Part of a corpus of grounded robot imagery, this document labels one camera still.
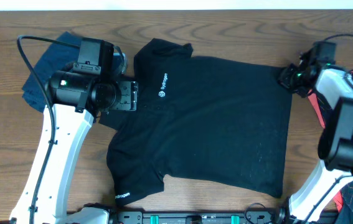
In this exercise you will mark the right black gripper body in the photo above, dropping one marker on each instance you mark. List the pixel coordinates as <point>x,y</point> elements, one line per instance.
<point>294,80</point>

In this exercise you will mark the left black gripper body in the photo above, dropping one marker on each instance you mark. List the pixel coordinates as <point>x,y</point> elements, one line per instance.
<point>129,96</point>

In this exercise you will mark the black polo shirt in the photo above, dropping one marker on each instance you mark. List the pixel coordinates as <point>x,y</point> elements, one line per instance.
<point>202,118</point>

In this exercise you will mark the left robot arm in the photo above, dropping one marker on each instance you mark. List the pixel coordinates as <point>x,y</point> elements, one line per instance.
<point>45,195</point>

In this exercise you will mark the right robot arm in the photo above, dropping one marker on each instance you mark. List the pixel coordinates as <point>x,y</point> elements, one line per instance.
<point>317,73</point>

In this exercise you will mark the folded navy blue garment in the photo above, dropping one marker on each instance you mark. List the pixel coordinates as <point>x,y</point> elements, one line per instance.
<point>51,68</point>

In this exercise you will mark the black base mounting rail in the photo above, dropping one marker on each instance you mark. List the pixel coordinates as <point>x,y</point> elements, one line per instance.
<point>253,215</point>

